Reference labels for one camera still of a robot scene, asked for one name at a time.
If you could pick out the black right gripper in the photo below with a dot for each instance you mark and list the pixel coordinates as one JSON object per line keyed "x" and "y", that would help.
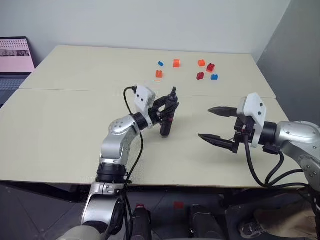
{"x": 241, "y": 132}

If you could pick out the open laptop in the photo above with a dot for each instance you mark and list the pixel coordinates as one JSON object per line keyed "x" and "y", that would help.
{"x": 13, "y": 65}

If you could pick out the grey sneaker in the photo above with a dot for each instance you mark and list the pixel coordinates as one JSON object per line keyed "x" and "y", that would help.
{"x": 252, "y": 230}

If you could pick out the dark rounded shape red label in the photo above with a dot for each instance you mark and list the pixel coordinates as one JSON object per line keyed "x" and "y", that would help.
{"x": 141, "y": 223}

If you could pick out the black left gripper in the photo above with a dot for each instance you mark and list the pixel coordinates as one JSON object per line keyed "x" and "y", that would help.
{"x": 156, "y": 118}

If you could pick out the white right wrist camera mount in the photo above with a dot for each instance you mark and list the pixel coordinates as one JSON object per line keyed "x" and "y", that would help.
{"x": 253, "y": 112}

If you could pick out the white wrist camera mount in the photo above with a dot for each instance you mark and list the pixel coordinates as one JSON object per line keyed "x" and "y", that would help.
{"x": 253, "y": 112}
{"x": 143, "y": 98}

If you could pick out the red toy brick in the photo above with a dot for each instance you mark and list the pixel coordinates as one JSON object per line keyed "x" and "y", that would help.
{"x": 211, "y": 67}
{"x": 200, "y": 76}

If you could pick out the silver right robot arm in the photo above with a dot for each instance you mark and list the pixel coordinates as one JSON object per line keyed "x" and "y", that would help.
{"x": 297, "y": 138}

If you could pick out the orange toy cube brick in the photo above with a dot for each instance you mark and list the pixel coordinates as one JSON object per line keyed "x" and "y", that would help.
{"x": 177, "y": 63}

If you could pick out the small blue toy brick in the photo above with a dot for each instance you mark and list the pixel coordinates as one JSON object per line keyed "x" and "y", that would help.
{"x": 214, "y": 77}
{"x": 160, "y": 63}

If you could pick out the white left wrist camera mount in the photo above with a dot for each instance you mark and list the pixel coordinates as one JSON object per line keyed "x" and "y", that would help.
{"x": 143, "y": 98}

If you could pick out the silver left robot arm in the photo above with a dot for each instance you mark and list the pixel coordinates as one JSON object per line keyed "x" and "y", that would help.
{"x": 117, "y": 145}

